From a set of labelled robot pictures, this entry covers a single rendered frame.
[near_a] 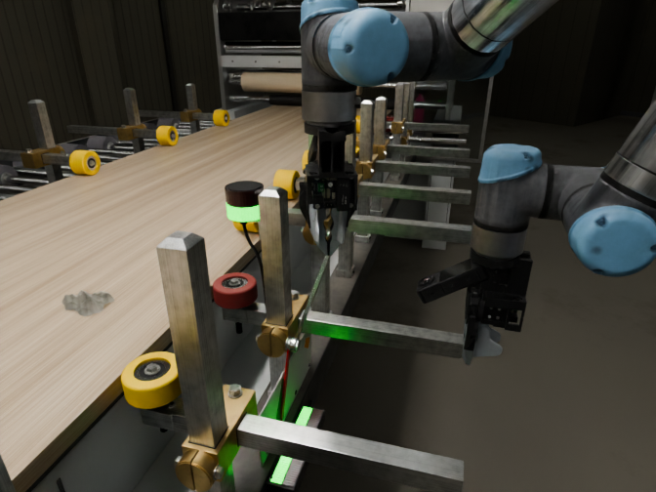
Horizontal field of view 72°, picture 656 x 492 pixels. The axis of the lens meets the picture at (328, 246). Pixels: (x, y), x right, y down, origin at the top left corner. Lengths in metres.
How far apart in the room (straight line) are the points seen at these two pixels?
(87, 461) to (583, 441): 1.64
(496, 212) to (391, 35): 0.28
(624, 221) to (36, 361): 0.75
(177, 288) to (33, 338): 0.38
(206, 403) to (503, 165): 0.47
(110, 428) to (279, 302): 0.32
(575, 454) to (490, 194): 1.40
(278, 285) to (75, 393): 0.32
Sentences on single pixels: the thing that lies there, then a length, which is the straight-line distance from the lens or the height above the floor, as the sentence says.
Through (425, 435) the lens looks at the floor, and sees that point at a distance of 1.82.
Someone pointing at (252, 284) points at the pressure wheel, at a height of 0.91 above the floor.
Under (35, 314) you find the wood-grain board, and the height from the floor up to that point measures 0.90.
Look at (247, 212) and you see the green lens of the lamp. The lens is 0.70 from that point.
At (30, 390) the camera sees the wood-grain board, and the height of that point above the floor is 0.90.
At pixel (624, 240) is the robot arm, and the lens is 0.53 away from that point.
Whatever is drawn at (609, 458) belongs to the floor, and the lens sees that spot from 1.98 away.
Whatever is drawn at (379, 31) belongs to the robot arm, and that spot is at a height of 1.32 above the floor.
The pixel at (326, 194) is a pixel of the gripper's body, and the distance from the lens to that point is 0.65.
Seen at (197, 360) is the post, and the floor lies 0.99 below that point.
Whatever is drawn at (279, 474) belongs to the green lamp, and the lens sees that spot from 0.79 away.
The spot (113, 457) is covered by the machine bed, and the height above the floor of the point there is 0.72.
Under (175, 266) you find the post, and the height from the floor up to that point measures 1.10.
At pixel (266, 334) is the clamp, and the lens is 0.77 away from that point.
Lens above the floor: 1.31
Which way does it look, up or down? 25 degrees down
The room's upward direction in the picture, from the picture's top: straight up
